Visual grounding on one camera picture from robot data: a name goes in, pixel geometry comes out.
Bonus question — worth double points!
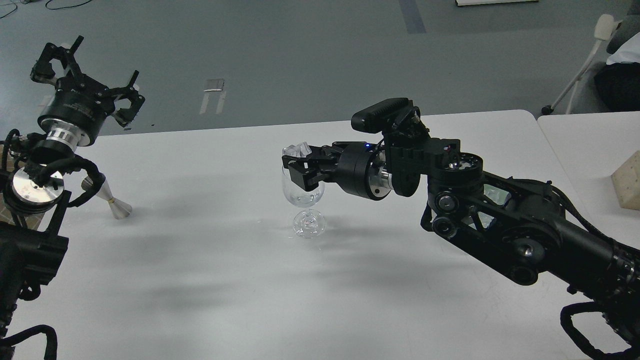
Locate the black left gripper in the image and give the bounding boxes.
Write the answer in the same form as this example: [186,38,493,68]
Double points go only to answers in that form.
[30,35,146,147]

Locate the steel double jigger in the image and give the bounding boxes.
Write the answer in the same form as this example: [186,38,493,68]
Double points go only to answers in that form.
[94,176,133,220]

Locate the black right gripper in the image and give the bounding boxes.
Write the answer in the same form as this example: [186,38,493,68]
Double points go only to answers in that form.
[282,141,393,201]

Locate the black floor cable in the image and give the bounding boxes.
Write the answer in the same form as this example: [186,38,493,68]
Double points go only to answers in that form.
[0,0,94,20]

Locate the clear ice cube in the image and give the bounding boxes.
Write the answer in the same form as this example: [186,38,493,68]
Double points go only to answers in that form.
[282,141,313,158]

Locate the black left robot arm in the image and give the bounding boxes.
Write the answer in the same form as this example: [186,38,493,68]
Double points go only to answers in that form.
[0,36,145,360]

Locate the green bowl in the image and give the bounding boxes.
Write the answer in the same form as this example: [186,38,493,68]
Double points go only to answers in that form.
[467,184,512,231]

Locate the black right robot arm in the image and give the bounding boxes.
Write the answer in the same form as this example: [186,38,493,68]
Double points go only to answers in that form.
[282,97,640,360]

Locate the clear wine glass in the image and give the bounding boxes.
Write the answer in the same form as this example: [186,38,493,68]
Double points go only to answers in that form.
[281,167,326,239]

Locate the wooden block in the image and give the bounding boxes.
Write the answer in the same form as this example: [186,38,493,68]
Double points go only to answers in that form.
[610,150,640,211]

